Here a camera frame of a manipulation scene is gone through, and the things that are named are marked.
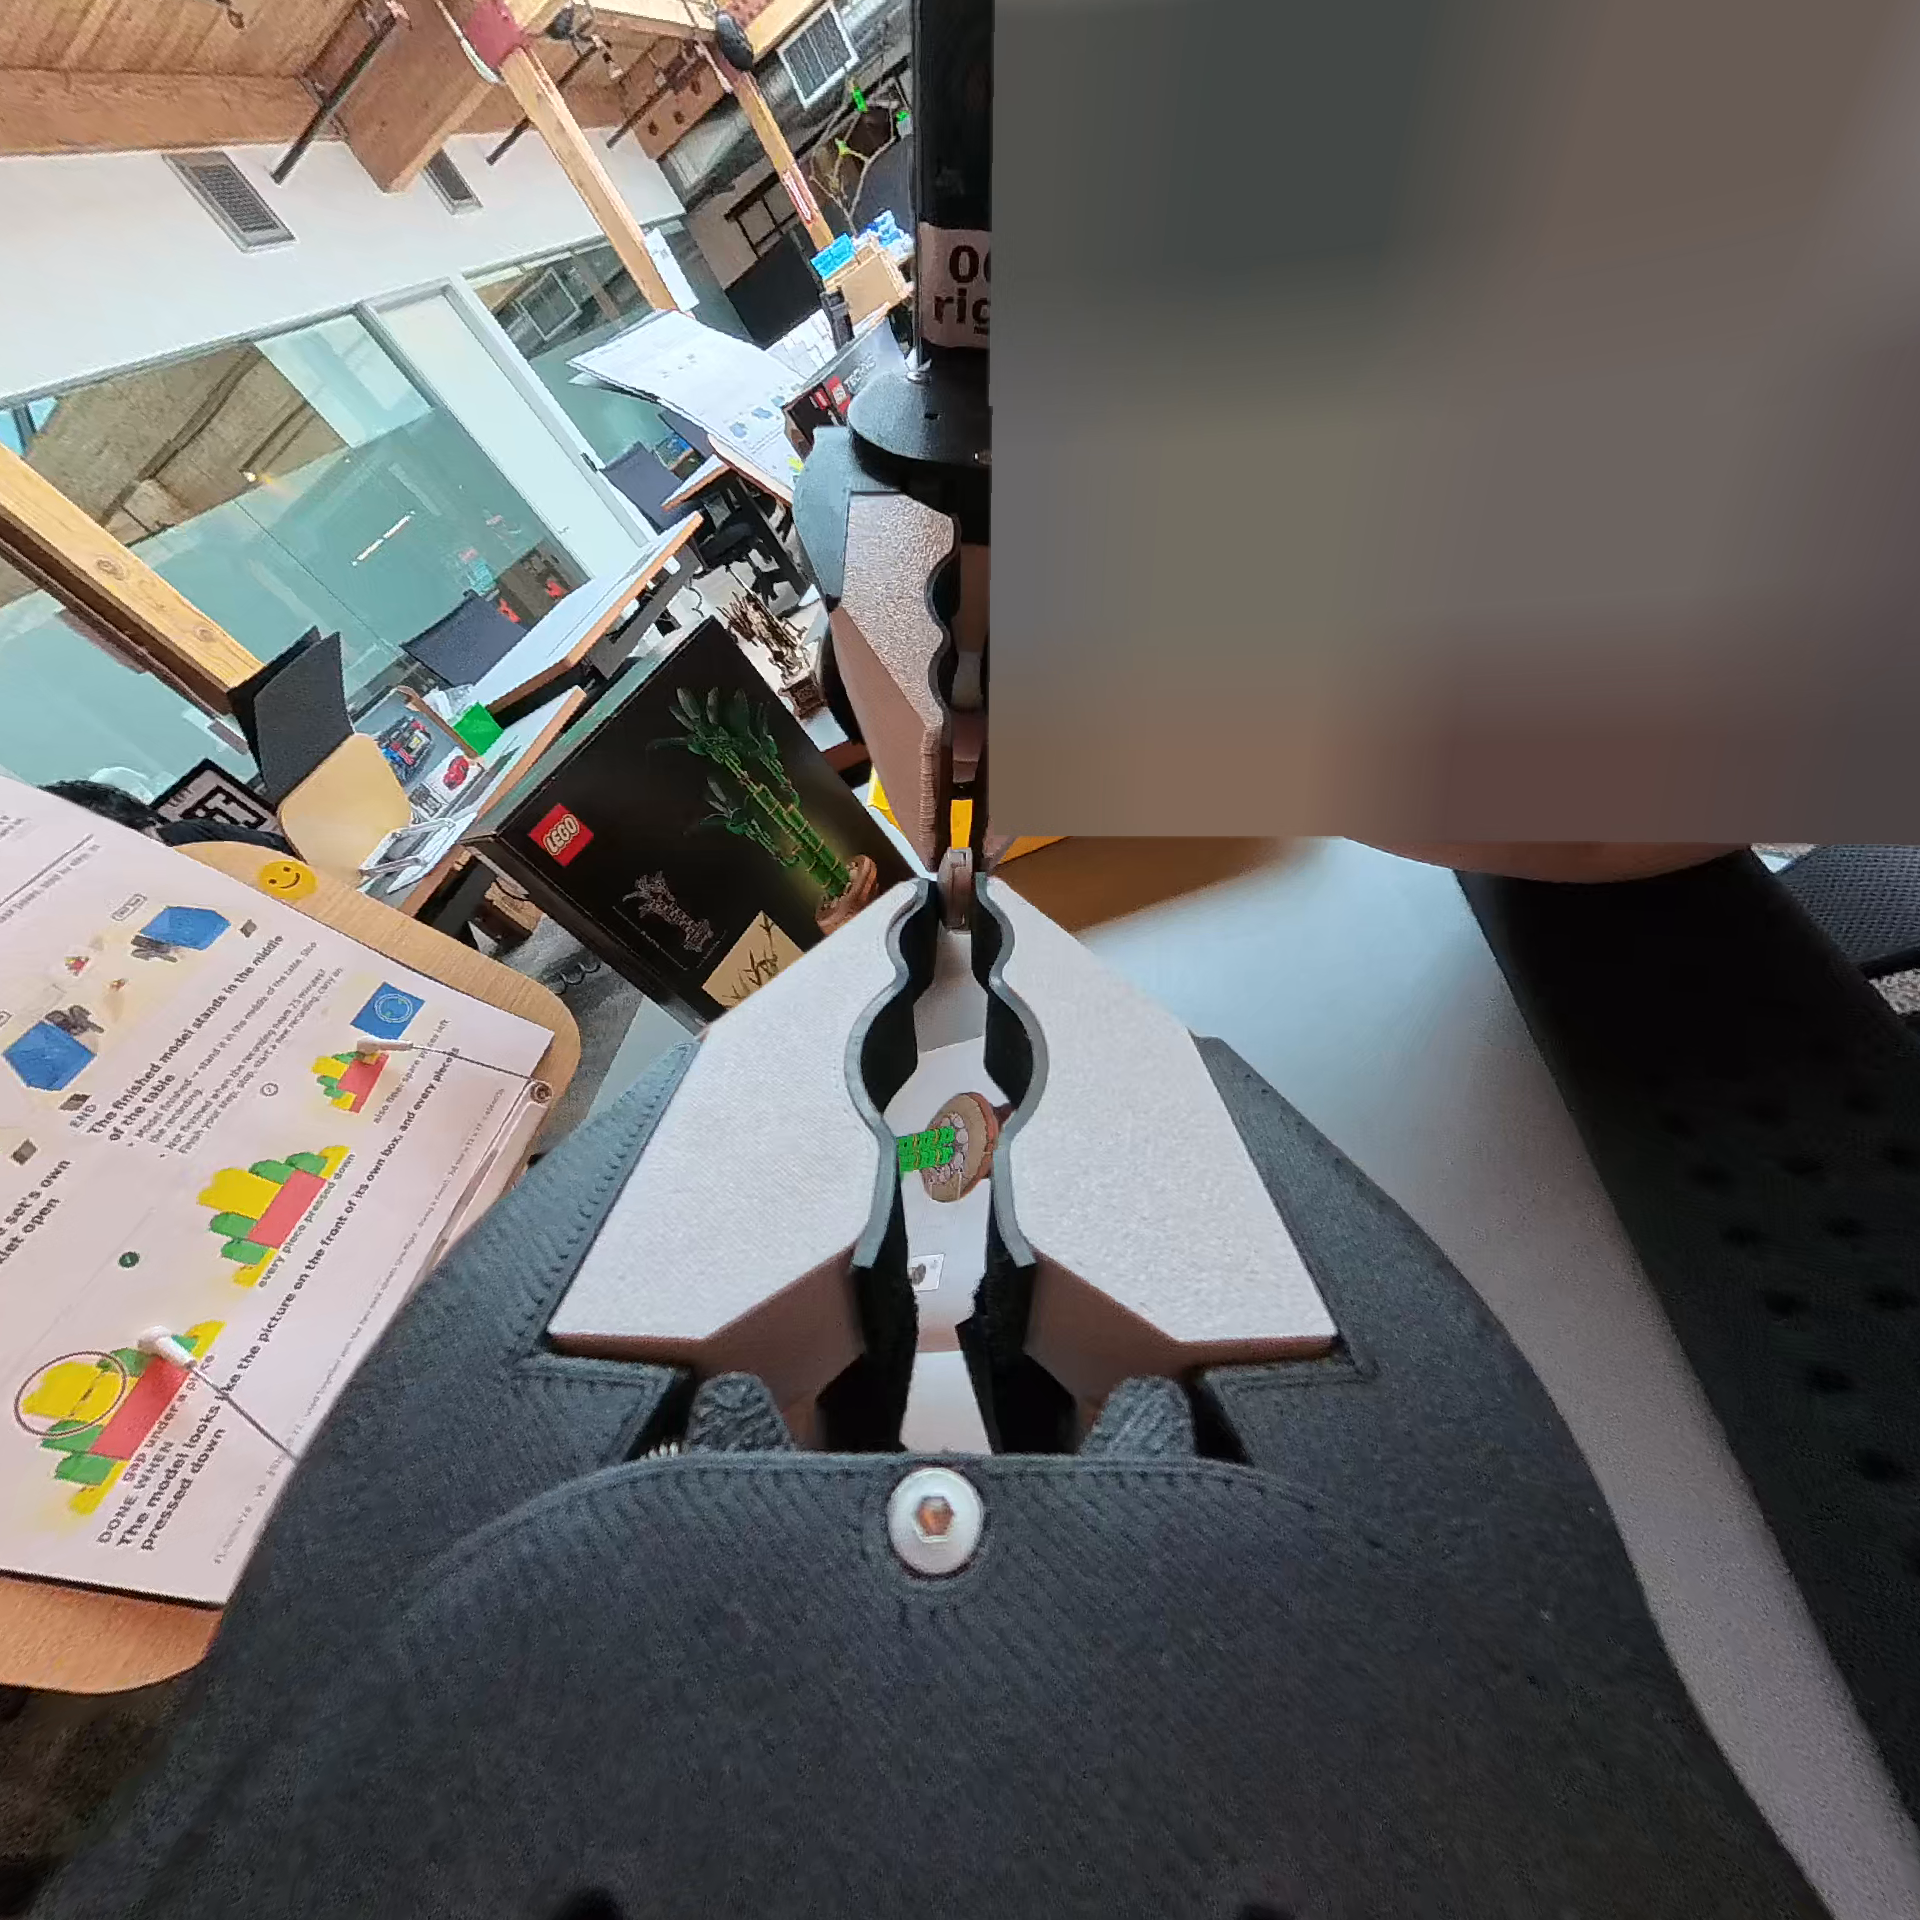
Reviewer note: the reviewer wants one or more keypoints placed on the printed task sheet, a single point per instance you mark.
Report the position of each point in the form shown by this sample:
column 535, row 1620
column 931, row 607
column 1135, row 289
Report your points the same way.
column 225, row 1124

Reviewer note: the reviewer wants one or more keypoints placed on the black perforated pad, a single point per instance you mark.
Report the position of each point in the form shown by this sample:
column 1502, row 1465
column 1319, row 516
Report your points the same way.
column 1725, row 1201

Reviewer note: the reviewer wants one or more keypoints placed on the small grey lego piece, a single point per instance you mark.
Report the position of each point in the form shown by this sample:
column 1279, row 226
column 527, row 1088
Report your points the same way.
column 957, row 867

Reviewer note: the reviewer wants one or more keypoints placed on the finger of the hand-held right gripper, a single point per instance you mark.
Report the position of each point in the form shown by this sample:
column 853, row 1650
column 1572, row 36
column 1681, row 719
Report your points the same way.
column 980, row 750
column 893, row 644

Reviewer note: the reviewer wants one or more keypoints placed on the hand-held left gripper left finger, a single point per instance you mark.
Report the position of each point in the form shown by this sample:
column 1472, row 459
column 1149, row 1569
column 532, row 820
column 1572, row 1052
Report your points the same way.
column 721, row 1201

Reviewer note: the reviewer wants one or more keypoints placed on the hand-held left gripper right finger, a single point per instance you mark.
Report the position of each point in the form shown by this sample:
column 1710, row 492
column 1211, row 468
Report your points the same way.
column 1155, row 1201

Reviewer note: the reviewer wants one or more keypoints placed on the white lego instruction booklet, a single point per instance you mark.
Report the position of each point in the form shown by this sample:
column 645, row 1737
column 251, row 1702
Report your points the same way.
column 942, row 1080

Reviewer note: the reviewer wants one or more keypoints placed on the instruction sheet on clipboard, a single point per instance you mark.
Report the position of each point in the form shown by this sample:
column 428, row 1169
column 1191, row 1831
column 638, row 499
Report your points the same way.
column 77, row 1642

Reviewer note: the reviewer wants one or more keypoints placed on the black lego set box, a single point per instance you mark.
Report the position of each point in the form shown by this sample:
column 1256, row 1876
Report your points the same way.
column 676, row 840

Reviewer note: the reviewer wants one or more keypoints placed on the marker tag card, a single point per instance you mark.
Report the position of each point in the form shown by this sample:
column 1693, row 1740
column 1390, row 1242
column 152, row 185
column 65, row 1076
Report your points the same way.
column 217, row 798

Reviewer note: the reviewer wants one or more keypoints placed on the pale wooden desk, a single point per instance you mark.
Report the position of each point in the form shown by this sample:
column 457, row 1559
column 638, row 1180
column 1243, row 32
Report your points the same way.
column 599, row 616

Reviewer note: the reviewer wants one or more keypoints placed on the yellow smiley sticker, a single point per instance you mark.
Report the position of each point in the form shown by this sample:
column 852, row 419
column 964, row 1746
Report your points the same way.
column 284, row 878

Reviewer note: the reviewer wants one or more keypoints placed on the wall air vent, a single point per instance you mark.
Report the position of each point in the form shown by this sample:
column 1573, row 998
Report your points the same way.
column 230, row 196

